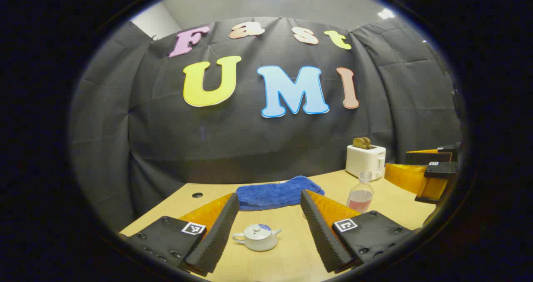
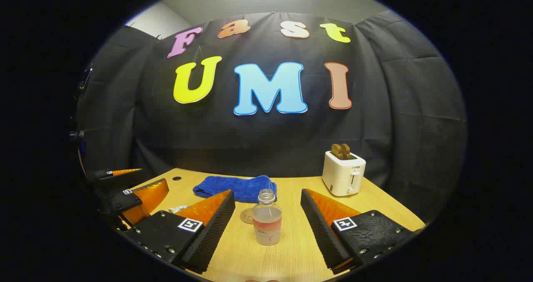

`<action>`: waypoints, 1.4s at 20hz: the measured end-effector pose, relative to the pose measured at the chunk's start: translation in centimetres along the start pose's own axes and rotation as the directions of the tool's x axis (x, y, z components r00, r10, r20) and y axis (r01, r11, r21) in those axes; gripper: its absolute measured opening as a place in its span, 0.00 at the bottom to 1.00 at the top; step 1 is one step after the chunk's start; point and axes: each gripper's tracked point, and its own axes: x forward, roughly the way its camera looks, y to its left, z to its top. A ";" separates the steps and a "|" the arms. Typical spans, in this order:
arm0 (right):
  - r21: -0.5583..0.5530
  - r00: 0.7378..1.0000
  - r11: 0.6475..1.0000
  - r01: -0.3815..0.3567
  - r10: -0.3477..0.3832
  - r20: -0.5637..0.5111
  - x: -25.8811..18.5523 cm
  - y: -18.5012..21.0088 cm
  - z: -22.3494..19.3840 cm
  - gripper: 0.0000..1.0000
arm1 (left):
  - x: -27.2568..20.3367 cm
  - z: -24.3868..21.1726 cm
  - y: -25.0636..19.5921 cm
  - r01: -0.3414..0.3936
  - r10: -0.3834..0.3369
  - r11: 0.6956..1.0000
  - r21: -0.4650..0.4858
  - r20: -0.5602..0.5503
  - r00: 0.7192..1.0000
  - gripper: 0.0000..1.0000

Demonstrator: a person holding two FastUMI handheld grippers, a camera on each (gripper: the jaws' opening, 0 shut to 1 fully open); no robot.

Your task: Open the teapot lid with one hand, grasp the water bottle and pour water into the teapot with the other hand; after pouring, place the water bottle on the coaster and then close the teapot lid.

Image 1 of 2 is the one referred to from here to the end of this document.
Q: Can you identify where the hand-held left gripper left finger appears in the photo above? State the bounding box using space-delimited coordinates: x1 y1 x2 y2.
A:
119 192 240 276

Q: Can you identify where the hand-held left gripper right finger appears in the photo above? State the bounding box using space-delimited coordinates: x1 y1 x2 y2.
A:
300 189 417 274

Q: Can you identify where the white teacup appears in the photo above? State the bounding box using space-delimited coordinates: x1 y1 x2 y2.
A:
232 228 282 252

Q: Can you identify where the clear water bottle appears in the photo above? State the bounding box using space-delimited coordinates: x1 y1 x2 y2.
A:
346 171 374 214

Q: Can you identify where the white toaster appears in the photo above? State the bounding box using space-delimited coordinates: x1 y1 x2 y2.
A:
346 145 386 180

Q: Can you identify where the blue towel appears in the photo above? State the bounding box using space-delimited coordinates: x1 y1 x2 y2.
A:
235 175 325 211

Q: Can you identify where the black backdrop cloth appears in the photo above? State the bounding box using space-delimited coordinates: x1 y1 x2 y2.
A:
69 17 463 232

